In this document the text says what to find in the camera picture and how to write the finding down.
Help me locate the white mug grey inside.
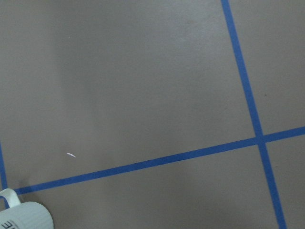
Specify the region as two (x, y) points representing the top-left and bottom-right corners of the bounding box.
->
(0, 188), (54, 229)

